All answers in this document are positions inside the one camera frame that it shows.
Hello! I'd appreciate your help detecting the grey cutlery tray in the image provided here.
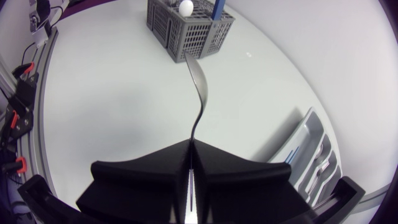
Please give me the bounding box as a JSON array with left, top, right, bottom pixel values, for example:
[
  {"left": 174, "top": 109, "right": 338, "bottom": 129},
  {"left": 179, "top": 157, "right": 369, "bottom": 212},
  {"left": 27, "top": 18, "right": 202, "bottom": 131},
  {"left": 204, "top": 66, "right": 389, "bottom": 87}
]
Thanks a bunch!
[{"left": 268, "top": 106, "right": 343, "bottom": 208}]

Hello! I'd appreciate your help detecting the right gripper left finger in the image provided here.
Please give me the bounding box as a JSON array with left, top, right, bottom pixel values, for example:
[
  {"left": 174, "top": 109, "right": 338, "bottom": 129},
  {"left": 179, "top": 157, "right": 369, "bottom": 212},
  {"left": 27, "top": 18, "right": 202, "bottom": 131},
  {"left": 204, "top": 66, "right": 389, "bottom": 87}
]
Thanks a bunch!
[{"left": 75, "top": 139, "right": 192, "bottom": 224}]

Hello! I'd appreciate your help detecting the grey cutlery basket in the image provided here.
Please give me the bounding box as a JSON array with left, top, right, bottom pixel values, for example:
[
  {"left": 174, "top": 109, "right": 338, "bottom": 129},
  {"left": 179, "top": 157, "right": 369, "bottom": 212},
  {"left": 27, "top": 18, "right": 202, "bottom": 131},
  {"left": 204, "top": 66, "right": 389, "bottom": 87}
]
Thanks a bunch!
[{"left": 146, "top": 0, "right": 236, "bottom": 64}]

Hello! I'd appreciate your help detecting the blue-handled cutlery piece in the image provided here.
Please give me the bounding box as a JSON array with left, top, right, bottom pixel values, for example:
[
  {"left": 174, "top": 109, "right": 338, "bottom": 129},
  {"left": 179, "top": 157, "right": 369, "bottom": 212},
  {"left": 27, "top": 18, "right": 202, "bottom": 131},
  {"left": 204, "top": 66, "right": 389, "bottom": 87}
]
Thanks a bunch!
[{"left": 285, "top": 146, "right": 300, "bottom": 165}]

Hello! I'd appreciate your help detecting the steel spoon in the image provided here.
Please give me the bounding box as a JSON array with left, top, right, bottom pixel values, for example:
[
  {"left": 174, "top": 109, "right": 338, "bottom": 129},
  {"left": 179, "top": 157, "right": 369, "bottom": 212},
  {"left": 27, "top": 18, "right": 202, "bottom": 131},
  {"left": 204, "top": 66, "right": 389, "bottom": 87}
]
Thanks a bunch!
[
  {"left": 313, "top": 145, "right": 325, "bottom": 161},
  {"left": 183, "top": 50, "right": 209, "bottom": 215}
]

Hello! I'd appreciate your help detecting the steel fork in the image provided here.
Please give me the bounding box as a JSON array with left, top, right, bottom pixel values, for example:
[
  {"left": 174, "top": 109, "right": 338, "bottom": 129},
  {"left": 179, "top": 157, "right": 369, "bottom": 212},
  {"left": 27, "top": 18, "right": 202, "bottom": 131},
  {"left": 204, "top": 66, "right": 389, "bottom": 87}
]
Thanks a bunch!
[{"left": 306, "top": 160, "right": 331, "bottom": 194}]

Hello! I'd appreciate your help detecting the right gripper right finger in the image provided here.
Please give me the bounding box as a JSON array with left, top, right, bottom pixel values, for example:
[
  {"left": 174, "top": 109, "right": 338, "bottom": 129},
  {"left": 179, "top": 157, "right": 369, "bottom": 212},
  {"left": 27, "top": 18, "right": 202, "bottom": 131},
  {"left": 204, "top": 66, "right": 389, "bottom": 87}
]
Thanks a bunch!
[{"left": 191, "top": 139, "right": 312, "bottom": 224}]

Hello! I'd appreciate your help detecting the pale plastic spoon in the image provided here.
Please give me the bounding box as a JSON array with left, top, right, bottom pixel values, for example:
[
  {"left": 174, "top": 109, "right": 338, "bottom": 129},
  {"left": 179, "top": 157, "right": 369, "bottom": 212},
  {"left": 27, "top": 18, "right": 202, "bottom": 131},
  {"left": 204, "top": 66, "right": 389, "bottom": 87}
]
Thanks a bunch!
[{"left": 178, "top": 0, "right": 195, "bottom": 17}]

